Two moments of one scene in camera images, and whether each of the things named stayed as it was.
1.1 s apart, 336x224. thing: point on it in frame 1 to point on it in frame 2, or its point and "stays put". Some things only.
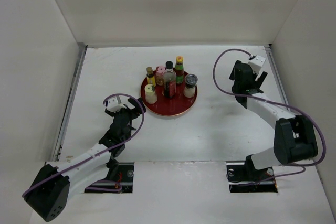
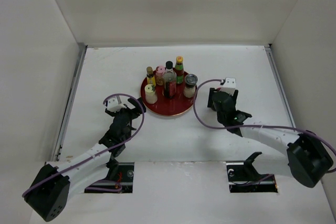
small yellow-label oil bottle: (150, 78) stays put
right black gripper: (260, 80) to (210, 100)
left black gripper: (134, 103) stays put
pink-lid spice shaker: (159, 75) stays put
